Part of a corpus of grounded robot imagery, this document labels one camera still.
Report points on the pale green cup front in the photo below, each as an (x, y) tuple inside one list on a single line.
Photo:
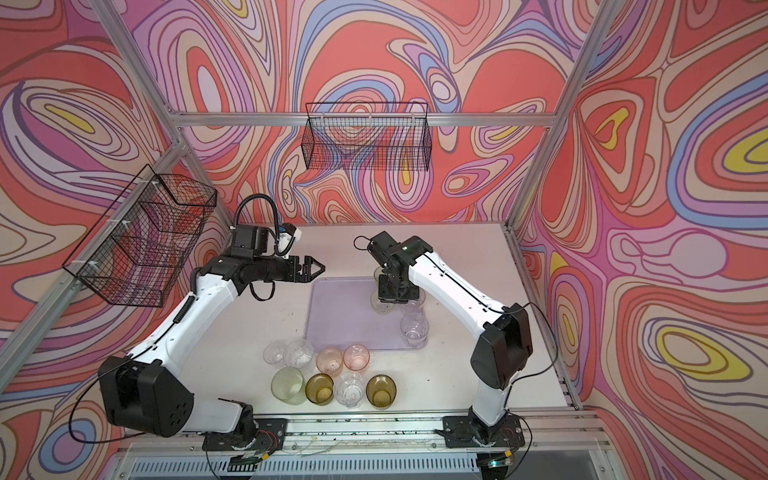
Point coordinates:
[(382, 308)]

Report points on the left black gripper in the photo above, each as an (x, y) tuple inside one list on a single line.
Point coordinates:
[(294, 276)]

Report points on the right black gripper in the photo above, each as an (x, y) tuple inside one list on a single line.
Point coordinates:
[(386, 296)]

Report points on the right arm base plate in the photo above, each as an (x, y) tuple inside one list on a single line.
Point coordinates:
[(469, 431)]

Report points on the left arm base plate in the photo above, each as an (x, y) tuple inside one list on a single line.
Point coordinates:
[(261, 435)]

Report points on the small clear cup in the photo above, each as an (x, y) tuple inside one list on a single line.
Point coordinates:
[(274, 353)]

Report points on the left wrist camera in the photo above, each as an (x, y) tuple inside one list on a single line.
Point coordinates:
[(251, 241)]

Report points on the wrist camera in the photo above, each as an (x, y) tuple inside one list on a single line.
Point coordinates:
[(382, 247), (251, 241)]

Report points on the black wire basket left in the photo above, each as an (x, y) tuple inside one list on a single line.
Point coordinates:
[(134, 256)]

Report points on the lilac plastic tray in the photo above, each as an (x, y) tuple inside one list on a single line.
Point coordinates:
[(340, 314)]

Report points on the pink cup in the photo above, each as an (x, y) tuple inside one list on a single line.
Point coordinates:
[(356, 357)]

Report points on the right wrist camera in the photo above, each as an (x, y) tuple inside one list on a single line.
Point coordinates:
[(382, 247)]

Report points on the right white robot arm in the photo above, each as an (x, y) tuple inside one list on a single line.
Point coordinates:
[(502, 335)]

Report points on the peach cup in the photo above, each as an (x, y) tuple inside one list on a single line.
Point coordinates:
[(330, 362)]

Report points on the black wire basket back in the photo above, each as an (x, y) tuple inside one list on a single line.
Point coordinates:
[(367, 136)]

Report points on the black wire basket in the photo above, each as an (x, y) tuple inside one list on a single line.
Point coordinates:
[(134, 256), (367, 136)]

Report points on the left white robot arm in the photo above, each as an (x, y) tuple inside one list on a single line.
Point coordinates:
[(142, 391)]

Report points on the amber cup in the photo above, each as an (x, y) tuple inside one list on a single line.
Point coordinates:
[(381, 391), (319, 389)]

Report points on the clear faceted cup back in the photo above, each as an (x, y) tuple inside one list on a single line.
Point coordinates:
[(414, 328)]

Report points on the pale green large cup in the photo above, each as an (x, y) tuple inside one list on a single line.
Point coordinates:
[(287, 386)]

